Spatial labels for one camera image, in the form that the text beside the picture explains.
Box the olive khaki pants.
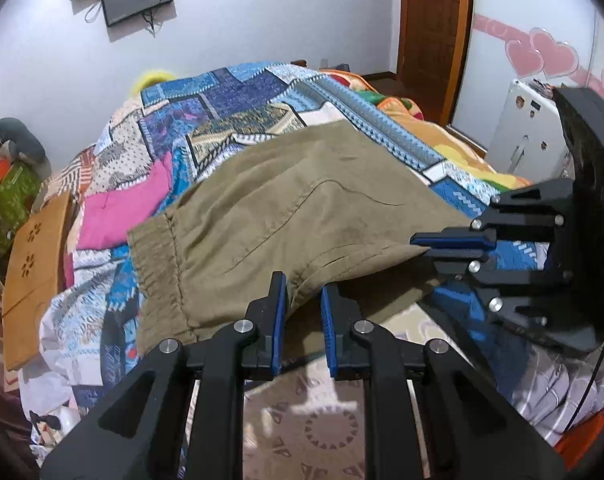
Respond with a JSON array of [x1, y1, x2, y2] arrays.
[[128, 122, 469, 353]]

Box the brown cardboard box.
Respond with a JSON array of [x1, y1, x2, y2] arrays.
[[2, 192, 72, 370]]

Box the pink heart wall decoration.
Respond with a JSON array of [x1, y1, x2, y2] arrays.
[[472, 13, 604, 99]]

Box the grey checked sheet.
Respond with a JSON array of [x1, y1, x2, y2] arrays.
[[511, 346, 604, 445]]

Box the orange colourful fleece blanket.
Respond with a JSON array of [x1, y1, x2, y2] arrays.
[[323, 68, 532, 191]]

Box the yellow plush toy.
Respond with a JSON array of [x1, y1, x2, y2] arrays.
[[130, 70, 176, 96]]

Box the blue patchwork patterned quilt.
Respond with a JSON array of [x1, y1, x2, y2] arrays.
[[18, 62, 554, 426]]

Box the green bag clutter pile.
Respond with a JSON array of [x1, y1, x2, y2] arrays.
[[0, 117, 48, 259]]

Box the white suitcase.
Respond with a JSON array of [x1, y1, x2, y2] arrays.
[[485, 79, 570, 182]]

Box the pink cloth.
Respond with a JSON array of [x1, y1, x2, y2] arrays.
[[63, 152, 176, 288]]

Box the brown wooden door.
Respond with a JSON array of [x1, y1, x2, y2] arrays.
[[396, 0, 473, 127]]

